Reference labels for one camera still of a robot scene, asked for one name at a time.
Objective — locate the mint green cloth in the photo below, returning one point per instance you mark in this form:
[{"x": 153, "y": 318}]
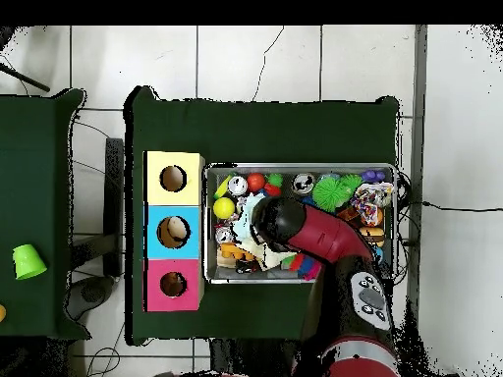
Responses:
[{"x": 248, "y": 208}]

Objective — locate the orange plastic tray block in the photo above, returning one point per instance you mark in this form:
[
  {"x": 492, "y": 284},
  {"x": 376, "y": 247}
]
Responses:
[{"x": 232, "y": 251}]

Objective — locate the cream waffle cloth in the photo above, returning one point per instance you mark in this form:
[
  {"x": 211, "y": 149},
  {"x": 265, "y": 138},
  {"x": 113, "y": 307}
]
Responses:
[{"x": 263, "y": 255}]

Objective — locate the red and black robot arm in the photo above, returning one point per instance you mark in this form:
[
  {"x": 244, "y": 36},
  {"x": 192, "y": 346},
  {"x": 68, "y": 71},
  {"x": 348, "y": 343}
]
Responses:
[{"x": 322, "y": 232}]

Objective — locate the wooden box with three holes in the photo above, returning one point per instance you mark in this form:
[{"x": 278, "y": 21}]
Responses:
[{"x": 192, "y": 216}]

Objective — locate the red-orange ball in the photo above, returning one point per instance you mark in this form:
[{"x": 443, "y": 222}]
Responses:
[{"x": 256, "y": 182}]

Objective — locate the crushed silver can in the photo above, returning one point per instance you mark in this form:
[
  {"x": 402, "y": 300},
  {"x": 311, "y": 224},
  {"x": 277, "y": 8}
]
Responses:
[{"x": 237, "y": 185}]

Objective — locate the yellow ball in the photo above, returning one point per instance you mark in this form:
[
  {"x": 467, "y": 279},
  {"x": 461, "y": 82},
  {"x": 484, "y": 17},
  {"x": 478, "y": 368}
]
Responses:
[{"x": 224, "y": 208}]

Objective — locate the yellow-green disc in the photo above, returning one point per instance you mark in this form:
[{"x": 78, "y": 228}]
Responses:
[{"x": 223, "y": 186}]

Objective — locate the green cloth table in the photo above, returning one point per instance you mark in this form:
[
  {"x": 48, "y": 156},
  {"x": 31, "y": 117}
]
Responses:
[
  {"x": 39, "y": 196},
  {"x": 236, "y": 133}
]

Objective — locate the multicolour spiky caterpillar toy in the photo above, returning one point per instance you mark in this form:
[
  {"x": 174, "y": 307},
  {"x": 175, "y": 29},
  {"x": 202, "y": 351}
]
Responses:
[{"x": 305, "y": 265}]

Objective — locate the large green spiky ball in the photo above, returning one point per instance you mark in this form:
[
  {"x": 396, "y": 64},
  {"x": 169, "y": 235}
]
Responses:
[{"x": 328, "y": 191}]

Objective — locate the green spiky googly-eyed toy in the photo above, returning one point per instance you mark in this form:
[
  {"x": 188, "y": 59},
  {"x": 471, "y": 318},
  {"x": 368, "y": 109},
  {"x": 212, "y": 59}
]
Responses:
[{"x": 351, "y": 182}]

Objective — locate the black floor stand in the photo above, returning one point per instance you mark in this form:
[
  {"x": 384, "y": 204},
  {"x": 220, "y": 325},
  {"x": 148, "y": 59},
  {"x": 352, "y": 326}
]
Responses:
[{"x": 114, "y": 196}]

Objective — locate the green cup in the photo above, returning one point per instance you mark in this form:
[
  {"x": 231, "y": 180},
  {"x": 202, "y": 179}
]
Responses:
[{"x": 29, "y": 261}]

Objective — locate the black rod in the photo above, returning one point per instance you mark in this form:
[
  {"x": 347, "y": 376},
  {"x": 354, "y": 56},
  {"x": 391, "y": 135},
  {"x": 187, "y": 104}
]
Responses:
[{"x": 23, "y": 78}]

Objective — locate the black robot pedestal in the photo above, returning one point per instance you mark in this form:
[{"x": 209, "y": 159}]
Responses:
[{"x": 251, "y": 361}]

